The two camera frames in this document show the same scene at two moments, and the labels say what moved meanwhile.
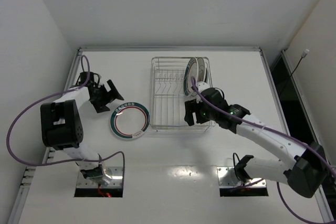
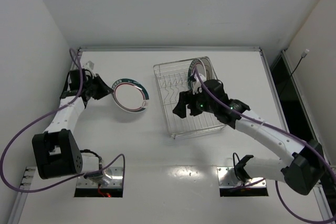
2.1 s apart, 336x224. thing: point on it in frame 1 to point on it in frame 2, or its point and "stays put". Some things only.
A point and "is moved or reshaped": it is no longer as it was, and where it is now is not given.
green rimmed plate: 191,70 is moved or reshaped
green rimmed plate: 129,120 to 129,95
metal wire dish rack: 167,96 is moved or reshaped
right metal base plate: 227,177 stays put
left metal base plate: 116,173 stays put
